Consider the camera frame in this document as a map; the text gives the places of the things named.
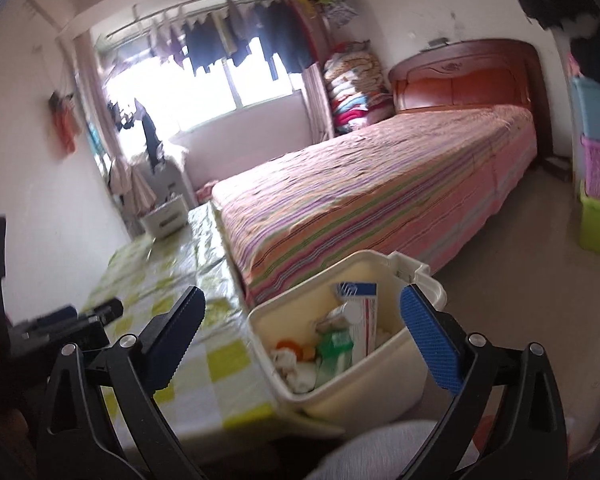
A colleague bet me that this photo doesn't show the blue plastic storage bin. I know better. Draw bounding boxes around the blue plastic storage bin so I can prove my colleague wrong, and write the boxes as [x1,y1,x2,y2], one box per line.
[571,77,600,141]

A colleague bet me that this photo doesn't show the white plastic storage box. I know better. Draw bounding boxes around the white plastic storage box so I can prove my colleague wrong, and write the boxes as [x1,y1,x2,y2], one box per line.
[140,195,188,240]

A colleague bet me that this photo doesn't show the red white medicine box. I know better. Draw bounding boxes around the red white medicine box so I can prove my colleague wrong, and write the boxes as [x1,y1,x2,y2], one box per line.
[335,282,378,364]

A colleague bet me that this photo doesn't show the green white tissue pack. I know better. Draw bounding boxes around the green white tissue pack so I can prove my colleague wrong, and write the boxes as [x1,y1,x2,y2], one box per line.
[316,330,354,387]

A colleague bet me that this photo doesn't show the striped colourful bedspread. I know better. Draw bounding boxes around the striped colourful bedspread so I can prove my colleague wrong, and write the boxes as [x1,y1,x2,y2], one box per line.
[212,105,536,306]

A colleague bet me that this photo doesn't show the striped right curtain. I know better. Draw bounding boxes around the striped right curtain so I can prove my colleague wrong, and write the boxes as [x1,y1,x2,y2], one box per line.
[301,63,335,144]

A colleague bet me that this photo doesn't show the beige left curtain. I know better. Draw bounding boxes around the beige left curtain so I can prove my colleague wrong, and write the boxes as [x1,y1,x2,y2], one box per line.
[73,30,157,218]

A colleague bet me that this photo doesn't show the dark hanging clothes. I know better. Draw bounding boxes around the dark hanging clothes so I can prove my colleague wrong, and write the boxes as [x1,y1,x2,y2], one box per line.
[148,0,318,80]

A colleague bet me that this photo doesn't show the stack of folded quilts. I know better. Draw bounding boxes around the stack of folded quilts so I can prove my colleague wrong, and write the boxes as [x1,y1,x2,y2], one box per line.
[323,41,396,136]

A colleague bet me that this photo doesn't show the white washing machine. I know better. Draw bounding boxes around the white washing machine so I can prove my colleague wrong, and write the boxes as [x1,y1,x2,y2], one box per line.
[131,143,198,209]

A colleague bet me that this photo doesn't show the cream plastic trash bin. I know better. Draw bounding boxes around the cream plastic trash bin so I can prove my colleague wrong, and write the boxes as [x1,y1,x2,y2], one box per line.
[248,250,446,434]

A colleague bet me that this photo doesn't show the red wooden headboard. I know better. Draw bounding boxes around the red wooden headboard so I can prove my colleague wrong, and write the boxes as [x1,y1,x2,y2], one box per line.
[388,39,555,159]

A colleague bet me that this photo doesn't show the grey trouser knee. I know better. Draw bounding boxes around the grey trouser knee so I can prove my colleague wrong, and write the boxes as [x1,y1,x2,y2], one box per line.
[306,419,437,480]

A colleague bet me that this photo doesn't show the green plastic storage bin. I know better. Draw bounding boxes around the green plastic storage bin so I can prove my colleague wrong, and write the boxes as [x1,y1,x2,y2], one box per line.
[579,181,600,254]

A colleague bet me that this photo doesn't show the yellow checked plastic tablecloth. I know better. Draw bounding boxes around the yellow checked plastic tablecloth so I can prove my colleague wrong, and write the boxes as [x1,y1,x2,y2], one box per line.
[76,200,347,453]

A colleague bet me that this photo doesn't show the orange cloth on wall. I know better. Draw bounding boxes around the orange cloth on wall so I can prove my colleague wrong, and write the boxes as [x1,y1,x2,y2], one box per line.
[47,91,81,155]

